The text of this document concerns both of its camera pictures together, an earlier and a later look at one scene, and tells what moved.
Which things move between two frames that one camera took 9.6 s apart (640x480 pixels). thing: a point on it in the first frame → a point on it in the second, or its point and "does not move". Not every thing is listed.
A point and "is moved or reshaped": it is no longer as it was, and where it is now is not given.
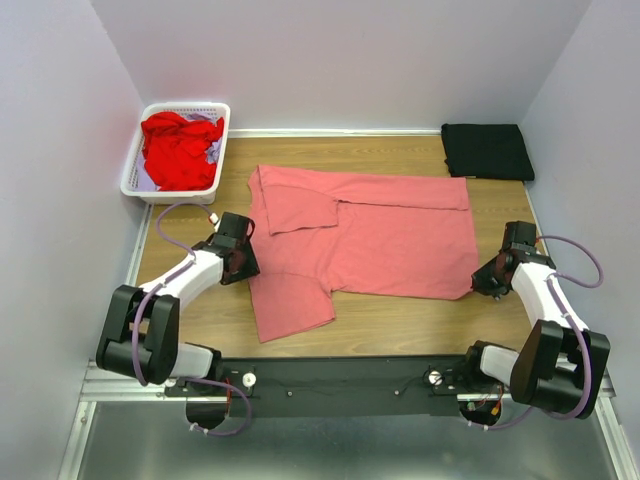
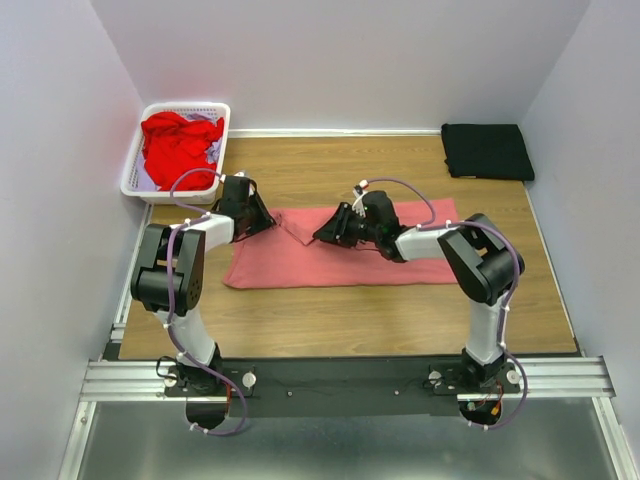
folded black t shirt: x=480 y=150 does not move
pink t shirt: x=376 y=233 is moved or reshaped
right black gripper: x=481 y=282 → x=334 y=231
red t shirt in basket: x=175 y=151 does not move
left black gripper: x=252 y=266 → x=266 y=219
